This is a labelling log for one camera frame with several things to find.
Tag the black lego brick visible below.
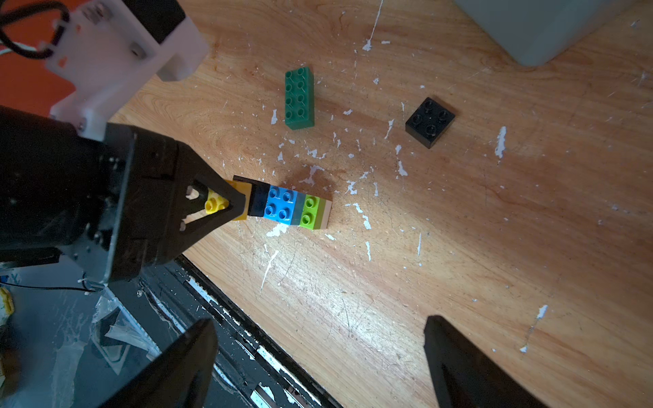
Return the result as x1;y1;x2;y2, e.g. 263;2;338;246
232;175;270;217
405;97;456;149

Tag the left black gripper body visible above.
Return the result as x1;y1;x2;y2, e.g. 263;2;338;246
1;107;179;283

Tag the yellow lego brick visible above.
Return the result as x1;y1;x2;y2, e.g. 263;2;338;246
205;180;253;221

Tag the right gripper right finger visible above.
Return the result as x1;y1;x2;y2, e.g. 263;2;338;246
423;316;545;407

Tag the blue lego brick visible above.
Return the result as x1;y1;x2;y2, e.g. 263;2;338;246
264;185;306;225

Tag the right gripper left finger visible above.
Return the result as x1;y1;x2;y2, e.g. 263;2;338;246
102;319;219;408

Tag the lime lego brick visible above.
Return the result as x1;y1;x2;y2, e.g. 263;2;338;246
299;195;328;230

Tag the white lego brick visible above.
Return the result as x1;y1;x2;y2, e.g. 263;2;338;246
316;199;333;230

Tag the dark green lego brick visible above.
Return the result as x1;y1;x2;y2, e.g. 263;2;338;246
285;66;315;130

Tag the grey plastic toolbox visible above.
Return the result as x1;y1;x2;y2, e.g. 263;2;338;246
455;0;633;67

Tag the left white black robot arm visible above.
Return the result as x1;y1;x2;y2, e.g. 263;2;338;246
1;1;247;286

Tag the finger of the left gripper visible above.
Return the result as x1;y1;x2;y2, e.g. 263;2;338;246
173;142;245;255

